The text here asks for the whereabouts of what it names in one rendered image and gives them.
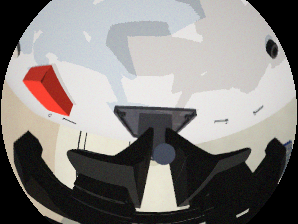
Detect red rectangular block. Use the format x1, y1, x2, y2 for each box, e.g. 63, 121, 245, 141
23, 65, 73, 116

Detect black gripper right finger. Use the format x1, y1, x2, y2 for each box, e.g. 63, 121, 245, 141
165, 128, 251, 207

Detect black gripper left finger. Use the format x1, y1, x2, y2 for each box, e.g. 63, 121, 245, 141
67, 127, 154, 208

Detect grey flat washer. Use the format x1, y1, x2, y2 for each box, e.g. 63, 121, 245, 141
13, 42, 20, 59

